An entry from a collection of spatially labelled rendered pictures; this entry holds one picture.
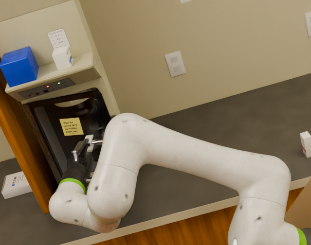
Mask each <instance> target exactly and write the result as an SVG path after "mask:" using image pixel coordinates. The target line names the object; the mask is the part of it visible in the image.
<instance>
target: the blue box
mask: <svg viewBox="0 0 311 245"><path fill-rule="evenodd" d="M0 68H1V70H2V73H3V75H4V77H5V79H6V81H7V83H8V85H9V87H10V88H11V87H14V86H18V85H21V84H24V83H28V82H31V81H34V80H36V79H37V74H38V69H39V67H38V64H37V62H36V59H35V57H34V55H33V52H32V50H31V48H30V46H28V47H25V48H21V49H18V50H15V51H11V52H8V53H4V54H3V57H2V60H1V63H0Z"/></svg>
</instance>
